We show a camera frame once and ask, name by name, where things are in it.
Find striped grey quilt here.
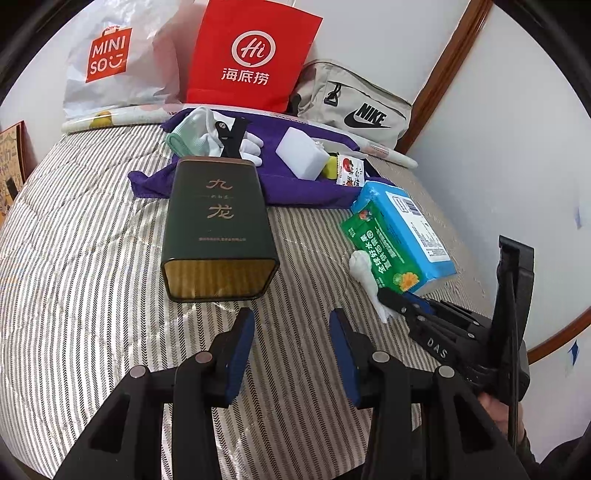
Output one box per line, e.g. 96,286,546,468
0,122,496,480

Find blue and green tissue pack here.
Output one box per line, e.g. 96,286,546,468
341,181,459,297

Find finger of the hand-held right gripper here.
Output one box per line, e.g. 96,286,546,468
379,290,419,322
403,292,445,320

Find white sponge block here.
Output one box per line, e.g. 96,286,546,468
276,127,330,182

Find person's right hand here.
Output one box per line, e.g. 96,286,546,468
479,393,525,445

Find wooden headboard frame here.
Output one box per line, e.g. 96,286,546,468
394,0,591,366

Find purple cloth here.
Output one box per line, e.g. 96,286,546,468
128,108,371,211

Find white sock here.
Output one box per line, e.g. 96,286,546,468
191,106,234,158

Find dark green tin box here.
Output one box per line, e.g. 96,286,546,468
160,156,281,304

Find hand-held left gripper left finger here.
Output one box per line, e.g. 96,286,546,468
55,307,256,480

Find person's right forearm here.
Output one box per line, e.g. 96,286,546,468
516,427,591,480

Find white glove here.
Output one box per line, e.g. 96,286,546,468
238,133,266,168

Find red paper shopping bag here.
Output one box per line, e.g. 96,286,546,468
186,0,324,114

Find grey sling bag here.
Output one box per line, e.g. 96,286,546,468
289,59,413,150

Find red and white sachet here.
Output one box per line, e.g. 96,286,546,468
333,154,368,188

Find brown patterned box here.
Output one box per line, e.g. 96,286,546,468
0,121,28,228

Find yellow pouch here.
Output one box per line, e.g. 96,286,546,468
320,154,342,182

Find light green sock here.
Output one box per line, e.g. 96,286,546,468
165,113,209,156

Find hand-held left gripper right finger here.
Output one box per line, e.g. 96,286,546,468
329,308,529,480

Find white plastic shopping bag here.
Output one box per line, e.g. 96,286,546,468
62,0,195,123

